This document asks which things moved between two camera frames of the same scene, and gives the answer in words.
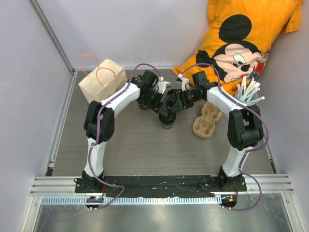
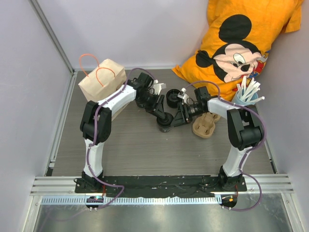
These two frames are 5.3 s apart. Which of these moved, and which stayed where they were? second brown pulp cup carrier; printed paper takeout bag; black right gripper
Moved: black right gripper
Stayed: printed paper takeout bag; second brown pulp cup carrier
